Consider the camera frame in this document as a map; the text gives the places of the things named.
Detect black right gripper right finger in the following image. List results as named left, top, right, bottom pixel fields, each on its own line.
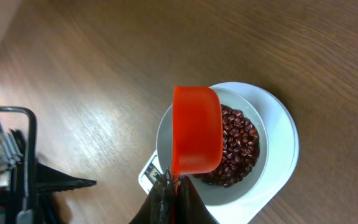
left=175, top=176, right=217, bottom=224

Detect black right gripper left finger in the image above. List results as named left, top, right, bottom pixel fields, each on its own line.
left=129, top=174, right=174, bottom=224

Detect red plastic measuring scoop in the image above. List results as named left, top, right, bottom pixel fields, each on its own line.
left=170, top=85, right=224, bottom=224

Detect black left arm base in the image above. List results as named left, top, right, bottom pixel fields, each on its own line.
left=0, top=106, right=96, bottom=224

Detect white bowl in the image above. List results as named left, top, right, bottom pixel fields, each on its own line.
left=156, top=87, right=269, bottom=206

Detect red beans in bowl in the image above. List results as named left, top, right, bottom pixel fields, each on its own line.
left=194, top=105, right=260, bottom=187

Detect white kitchen scale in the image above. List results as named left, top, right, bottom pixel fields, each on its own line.
left=138, top=82, right=300, bottom=223

